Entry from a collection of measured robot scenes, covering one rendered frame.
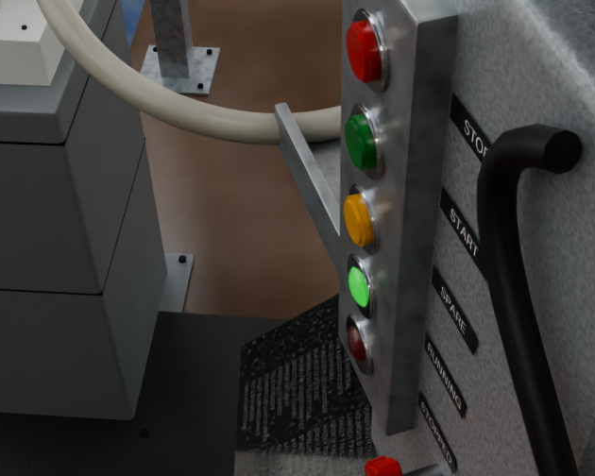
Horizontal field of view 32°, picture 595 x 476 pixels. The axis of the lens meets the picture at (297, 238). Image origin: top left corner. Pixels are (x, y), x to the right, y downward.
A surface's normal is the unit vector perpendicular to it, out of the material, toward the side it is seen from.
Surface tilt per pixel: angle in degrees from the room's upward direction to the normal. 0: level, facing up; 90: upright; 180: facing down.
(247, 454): 45
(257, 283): 0
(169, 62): 90
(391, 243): 90
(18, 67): 90
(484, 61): 90
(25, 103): 0
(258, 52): 0
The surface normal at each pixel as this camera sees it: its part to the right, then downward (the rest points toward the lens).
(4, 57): -0.09, 0.73
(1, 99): -0.02, -0.68
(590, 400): -0.75, 0.49
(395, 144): -0.95, 0.25
